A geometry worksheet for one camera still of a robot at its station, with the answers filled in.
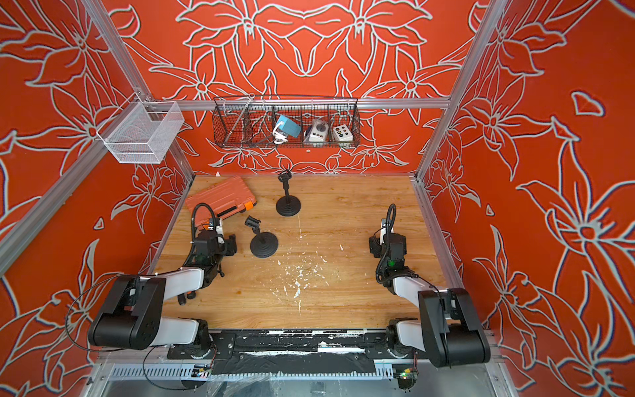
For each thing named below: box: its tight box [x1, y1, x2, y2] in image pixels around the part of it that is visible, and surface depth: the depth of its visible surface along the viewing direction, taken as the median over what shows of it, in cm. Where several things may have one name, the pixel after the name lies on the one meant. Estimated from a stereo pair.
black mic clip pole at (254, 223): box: [244, 215, 262, 235], surface depth 81 cm
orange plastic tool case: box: [185, 175, 258, 221], surface depth 109 cm
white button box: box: [332, 124, 354, 142], surface depth 97 cm
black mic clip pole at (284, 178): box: [277, 169, 292, 198], surface depth 95 cm
